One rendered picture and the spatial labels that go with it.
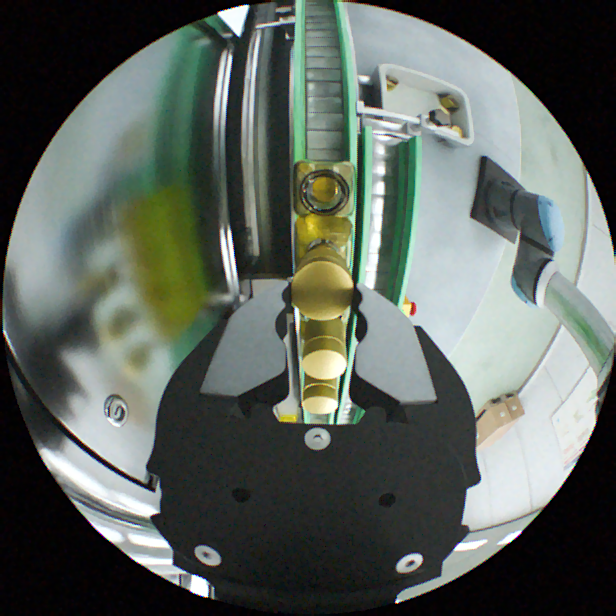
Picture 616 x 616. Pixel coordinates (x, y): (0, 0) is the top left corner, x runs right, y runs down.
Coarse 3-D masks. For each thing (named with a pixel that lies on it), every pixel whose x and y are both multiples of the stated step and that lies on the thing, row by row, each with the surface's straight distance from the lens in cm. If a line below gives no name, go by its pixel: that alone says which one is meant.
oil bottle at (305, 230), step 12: (300, 228) 19; (312, 228) 19; (324, 228) 19; (336, 228) 19; (348, 228) 20; (300, 240) 19; (312, 240) 19; (336, 240) 19; (348, 240) 19; (300, 252) 19; (348, 252) 20; (348, 264) 20
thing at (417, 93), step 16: (384, 64) 55; (384, 80) 52; (400, 80) 60; (416, 80) 60; (432, 80) 59; (384, 96) 49; (400, 96) 59; (416, 96) 61; (432, 96) 64; (464, 96) 62; (400, 112) 57; (416, 112) 59; (448, 112) 64; (464, 112) 60; (464, 128) 59
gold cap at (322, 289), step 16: (304, 256) 15; (320, 256) 12; (336, 256) 14; (304, 272) 11; (320, 272) 11; (336, 272) 11; (304, 288) 12; (320, 288) 12; (336, 288) 12; (352, 288) 12; (304, 304) 12; (320, 304) 12; (336, 304) 12
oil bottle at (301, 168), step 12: (300, 168) 19; (312, 168) 18; (324, 168) 18; (336, 168) 18; (348, 168) 19; (300, 180) 18; (324, 180) 21; (348, 180) 18; (312, 192) 21; (324, 192) 21; (300, 204) 19; (348, 204) 19; (300, 216) 20; (312, 216) 19; (324, 216) 19; (336, 216) 19; (348, 216) 20
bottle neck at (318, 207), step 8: (312, 176) 13; (320, 176) 13; (328, 176) 13; (336, 176) 13; (304, 184) 13; (312, 184) 17; (336, 184) 15; (344, 184) 13; (304, 192) 13; (336, 192) 17; (344, 192) 13; (304, 200) 13; (312, 200) 14; (320, 200) 18; (328, 200) 18; (336, 200) 14; (344, 200) 13; (312, 208) 13; (320, 208) 13; (328, 208) 13; (336, 208) 13
